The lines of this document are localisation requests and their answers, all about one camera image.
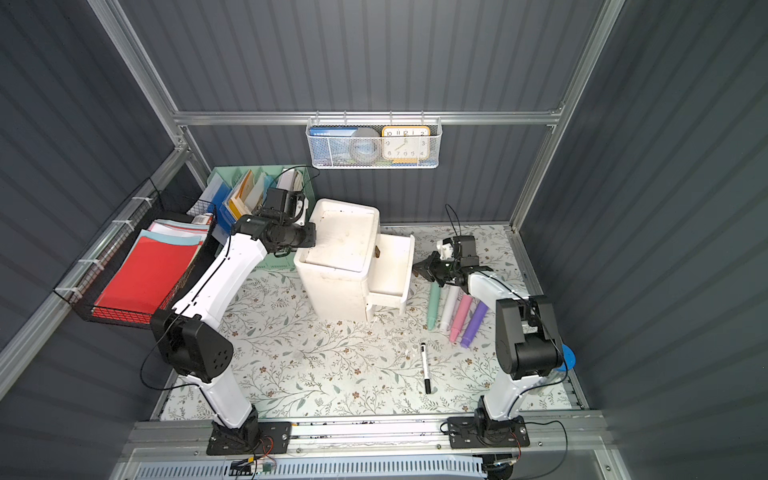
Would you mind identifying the green microphone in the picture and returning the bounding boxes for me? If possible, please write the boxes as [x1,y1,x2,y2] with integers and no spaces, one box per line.
[426,282,441,330]

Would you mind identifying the white drawer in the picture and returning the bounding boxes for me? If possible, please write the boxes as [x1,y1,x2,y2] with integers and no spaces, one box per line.
[366,234,415,315]

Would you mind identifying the black white marker pen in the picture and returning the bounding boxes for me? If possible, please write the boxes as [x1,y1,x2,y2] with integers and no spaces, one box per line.
[419,342,432,395]

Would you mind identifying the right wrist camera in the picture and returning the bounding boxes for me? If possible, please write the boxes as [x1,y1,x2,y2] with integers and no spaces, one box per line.
[437,235,477,261]

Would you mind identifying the white wire wall basket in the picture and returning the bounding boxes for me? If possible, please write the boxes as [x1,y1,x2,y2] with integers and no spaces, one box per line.
[305,118,443,170]

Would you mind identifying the white plastic drawer unit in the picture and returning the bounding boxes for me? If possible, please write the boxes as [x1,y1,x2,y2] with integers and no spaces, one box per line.
[294,198,379,322]

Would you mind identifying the white microphone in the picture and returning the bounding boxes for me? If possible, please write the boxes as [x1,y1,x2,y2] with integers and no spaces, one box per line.
[439,285,460,331]

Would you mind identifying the purple microphone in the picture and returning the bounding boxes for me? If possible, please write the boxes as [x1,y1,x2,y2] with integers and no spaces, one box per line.
[460,301,488,348]

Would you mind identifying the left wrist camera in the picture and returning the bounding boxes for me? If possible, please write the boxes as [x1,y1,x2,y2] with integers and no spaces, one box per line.
[260,187,307,225]

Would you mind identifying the grey tape roll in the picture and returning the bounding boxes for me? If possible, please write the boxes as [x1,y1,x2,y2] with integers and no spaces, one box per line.
[348,127,381,165]

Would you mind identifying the red paper folder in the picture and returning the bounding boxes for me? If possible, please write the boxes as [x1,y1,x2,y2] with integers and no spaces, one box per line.
[94,230,204,319]

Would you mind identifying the blue box in basket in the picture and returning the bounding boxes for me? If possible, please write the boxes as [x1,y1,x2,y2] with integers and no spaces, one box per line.
[306,126,357,168]

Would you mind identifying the black wire tray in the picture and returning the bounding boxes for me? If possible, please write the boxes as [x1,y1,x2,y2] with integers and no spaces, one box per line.
[54,189,218,329]

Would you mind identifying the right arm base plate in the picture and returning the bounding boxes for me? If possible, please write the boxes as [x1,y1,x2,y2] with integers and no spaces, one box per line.
[440,416,530,450]

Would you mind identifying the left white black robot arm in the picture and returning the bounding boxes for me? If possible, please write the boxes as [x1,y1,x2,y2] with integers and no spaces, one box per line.
[150,215,316,430]

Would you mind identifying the pink microphone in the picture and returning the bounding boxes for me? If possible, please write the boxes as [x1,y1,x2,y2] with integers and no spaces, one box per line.
[449,295,473,343]

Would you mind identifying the green plastic file organizer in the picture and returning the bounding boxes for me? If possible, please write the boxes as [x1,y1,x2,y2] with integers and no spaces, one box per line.
[188,165,316,243]

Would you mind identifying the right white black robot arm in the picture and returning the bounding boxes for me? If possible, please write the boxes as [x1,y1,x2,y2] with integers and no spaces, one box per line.
[412,252,569,423]

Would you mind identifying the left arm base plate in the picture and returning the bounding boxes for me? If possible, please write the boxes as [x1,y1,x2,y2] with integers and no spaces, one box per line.
[206,420,293,456]

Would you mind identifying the yellow analog clock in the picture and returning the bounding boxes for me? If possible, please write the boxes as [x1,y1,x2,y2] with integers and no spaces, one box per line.
[381,125,431,163]

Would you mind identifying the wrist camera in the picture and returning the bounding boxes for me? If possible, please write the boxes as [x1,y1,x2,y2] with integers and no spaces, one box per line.
[437,235,477,261]
[260,187,307,225]

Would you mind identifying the aluminium mounting rail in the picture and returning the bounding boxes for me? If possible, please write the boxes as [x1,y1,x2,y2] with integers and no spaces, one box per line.
[127,410,607,453]

